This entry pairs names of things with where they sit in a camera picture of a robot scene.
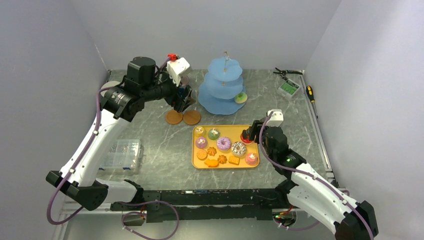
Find purple cupcake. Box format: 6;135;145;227
194;136;208;149

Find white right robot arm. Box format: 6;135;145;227
240;120;379;240

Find red frosted donut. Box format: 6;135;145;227
240;135;254;145

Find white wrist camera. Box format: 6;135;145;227
166;53;192;87
265;109;284;127

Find yellow cupcake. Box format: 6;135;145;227
194;126;206;137

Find purple cable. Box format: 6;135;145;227
46;56;180;240
258;111;375;240

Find right wooden coaster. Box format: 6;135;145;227
182;109;202;126

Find pink cupcake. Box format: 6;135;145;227
245;152;259;166

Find white tape roll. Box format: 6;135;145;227
100;81;119;97

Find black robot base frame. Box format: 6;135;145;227
110;188;291;223

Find left wooden coaster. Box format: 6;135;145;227
165;109;183;125

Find purple-grey mug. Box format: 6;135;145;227
179;75;190;88

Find yellow serving tray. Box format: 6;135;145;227
191;124;260;169

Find purple sprinkled donut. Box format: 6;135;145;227
216;136;232;152

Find round orange cookie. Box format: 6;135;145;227
196;149;208;161

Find black pliers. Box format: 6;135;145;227
272;67;304;77

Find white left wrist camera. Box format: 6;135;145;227
166;53;192;87

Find clear plastic screw box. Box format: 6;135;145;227
98;139;144;175

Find dark orange swirl cookie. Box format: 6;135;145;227
217;155;228;164

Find chocolate white sprinkled donut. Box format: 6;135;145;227
230;141;247;157

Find wooden coaster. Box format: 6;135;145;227
165;109;183;125
182;109;202;126

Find green white electronic box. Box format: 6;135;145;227
277;78;302;101

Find blue three-tier cake stand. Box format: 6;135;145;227
198;51;246;115

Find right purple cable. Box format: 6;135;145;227
258;111;375;240

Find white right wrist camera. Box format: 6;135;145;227
265;109;284;127

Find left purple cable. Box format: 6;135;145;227
46;56;180;240

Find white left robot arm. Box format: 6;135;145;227
46;56;194;211

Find square cracker biscuit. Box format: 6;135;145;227
228;156;240;165

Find green cupcake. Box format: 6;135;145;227
207;127;221;141

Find orange fish-shaped cookie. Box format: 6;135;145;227
204;158;220;168

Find green frosted donut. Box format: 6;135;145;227
234;92;248;104

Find yellow black screwdriver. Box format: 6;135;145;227
306;85;319;119

